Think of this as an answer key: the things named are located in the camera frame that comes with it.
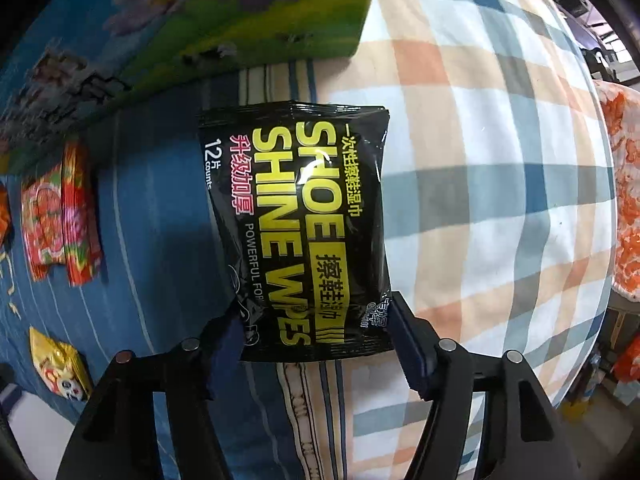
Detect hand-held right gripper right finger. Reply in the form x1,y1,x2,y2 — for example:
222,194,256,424
387,290,591,480

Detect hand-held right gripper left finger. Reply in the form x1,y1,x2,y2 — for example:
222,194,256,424
56,310,247,480

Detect black wet wipes packet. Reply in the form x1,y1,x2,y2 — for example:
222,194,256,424
196,101,396,364

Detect blue striped bed sheet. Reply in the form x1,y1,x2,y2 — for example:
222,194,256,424
0,0,321,480

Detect yellow snack packet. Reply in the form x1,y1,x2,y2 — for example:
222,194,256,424
28,326,95,402

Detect plaid quilt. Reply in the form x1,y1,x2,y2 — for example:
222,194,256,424
277,0,617,480

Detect red floral snack packet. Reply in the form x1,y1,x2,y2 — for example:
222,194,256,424
21,140,106,287

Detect orange snack packet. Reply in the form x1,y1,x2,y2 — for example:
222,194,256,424
0,187,13,251

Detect orange floral cloth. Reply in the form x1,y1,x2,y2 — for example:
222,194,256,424
592,80,640,303

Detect green floral printed box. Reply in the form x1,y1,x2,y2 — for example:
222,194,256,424
0,0,383,176

